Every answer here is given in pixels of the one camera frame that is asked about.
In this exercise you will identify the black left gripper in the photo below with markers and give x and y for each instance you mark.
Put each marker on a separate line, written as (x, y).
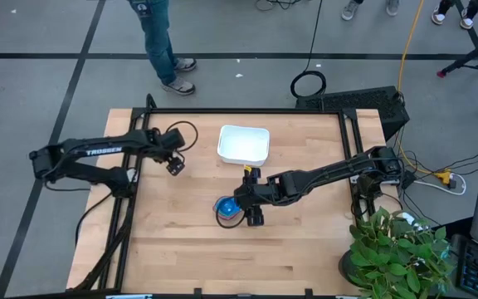
(172, 139)

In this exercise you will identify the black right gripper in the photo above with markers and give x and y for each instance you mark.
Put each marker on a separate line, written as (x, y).
(268, 191)

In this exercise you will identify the teal plastic measuring cup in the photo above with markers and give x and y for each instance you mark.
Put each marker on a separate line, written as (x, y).
(220, 213)

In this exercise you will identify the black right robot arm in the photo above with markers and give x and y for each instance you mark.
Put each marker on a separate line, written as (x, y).
(330, 172)

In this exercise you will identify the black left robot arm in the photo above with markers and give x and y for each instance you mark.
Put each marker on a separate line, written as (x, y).
(98, 149)

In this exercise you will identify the white plastic basket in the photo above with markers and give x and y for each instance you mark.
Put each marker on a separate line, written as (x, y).
(243, 143)

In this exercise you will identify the person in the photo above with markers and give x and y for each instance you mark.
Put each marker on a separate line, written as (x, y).
(438, 16)
(349, 10)
(158, 41)

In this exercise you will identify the black computer tower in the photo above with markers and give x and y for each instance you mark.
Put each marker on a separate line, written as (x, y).
(359, 101)

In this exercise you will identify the green potted plant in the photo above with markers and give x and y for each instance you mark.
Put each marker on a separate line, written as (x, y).
(392, 257)

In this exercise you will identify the white power adapter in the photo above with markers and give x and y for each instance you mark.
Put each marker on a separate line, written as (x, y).
(409, 218)

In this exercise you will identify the black tripod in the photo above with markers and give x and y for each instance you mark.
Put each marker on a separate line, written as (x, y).
(471, 56)

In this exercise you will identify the black aluminium table frame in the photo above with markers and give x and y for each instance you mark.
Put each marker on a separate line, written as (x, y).
(243, 111)

